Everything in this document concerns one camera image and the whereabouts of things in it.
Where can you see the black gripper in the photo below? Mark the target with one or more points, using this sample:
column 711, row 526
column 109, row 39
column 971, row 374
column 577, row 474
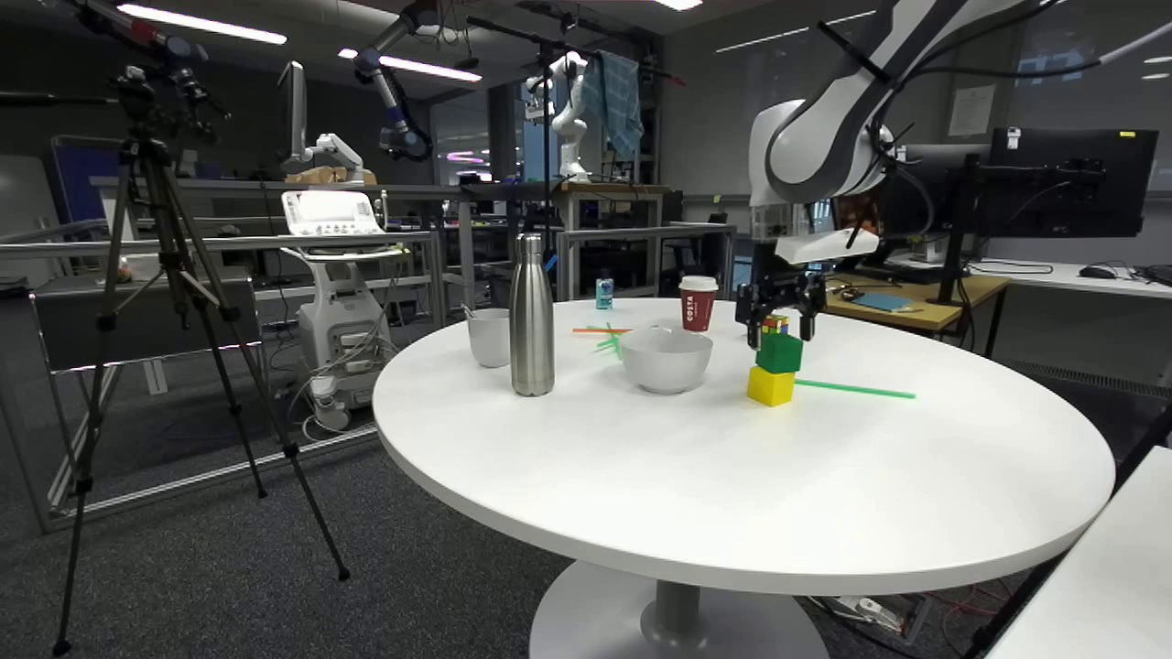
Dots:
column 783, row 287

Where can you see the green block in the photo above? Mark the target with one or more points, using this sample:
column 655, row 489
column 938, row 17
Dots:
column 778, row 354

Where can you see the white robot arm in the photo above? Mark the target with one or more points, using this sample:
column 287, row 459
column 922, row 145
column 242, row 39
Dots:
column 818, row 147

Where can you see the yellow block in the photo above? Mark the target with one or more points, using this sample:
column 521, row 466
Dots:
column 771, row 385

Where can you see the multicoloured puzzle cube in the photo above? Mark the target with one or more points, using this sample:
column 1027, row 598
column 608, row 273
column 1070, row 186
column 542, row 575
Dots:
column 773, row 326

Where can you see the red paper cup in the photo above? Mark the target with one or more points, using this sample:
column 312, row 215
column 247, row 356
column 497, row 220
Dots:
column 698, row 314

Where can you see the dark green straw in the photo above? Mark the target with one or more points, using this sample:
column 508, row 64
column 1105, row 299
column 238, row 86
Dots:
column 855, row 391

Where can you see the blue pad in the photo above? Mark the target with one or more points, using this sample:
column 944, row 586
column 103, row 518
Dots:
column 886, row 300

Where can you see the white bowl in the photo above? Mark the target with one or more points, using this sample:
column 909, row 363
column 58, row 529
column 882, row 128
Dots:
column 665, row 359

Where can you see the wooden desk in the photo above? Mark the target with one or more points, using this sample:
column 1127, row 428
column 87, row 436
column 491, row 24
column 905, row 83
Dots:
column 927, row 317

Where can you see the small blue bottle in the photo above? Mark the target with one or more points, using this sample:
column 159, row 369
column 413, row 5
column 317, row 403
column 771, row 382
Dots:
column 607, row 295

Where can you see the orange straw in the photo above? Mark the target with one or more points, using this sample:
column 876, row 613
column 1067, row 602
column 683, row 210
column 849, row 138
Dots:
column 597, row 332

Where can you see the stainless steel bottle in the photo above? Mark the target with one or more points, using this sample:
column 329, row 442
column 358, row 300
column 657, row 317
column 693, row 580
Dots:
column 531, row 317

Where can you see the hanging blue cloth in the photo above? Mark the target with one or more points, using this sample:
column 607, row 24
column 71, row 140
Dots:
column 622, row 104

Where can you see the white mug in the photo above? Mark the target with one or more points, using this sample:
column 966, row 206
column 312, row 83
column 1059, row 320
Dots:
column 490, row 339

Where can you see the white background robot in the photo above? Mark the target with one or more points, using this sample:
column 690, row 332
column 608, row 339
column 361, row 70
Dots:
column 574, row 122

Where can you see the white office desk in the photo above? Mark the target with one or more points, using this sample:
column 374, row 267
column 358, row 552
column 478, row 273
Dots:
column 1074, row 287

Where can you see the wide black monitor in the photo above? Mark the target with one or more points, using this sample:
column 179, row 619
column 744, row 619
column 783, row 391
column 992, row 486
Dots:
column 1049, row 186

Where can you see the black computer mouse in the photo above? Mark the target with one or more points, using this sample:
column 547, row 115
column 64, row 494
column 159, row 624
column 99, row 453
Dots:
column 1099, row 273

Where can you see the ceiling light strip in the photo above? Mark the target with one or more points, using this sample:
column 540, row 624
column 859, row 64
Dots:
column 417, row 67
column 203, row 24
column 680, row 5

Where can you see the white side table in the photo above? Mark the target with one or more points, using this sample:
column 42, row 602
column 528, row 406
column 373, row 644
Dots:
column 1099, row 586

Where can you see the white medical cart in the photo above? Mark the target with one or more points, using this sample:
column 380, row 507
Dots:
column 342, row 333

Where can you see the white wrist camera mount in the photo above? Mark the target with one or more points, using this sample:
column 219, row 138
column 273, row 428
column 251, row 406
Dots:
column 828, row 247

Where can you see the grey metal frame table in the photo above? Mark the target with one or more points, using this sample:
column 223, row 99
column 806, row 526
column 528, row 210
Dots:
column 608, row 192
column 242, row 243

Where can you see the white table pedestal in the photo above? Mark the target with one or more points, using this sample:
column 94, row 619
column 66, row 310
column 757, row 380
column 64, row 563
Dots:
column 672, row 618

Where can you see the black camera tripod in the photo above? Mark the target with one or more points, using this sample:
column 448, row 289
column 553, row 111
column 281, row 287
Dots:
column 146, row 186

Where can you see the black camera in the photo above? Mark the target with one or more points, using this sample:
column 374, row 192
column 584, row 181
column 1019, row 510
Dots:
column 152, row 95

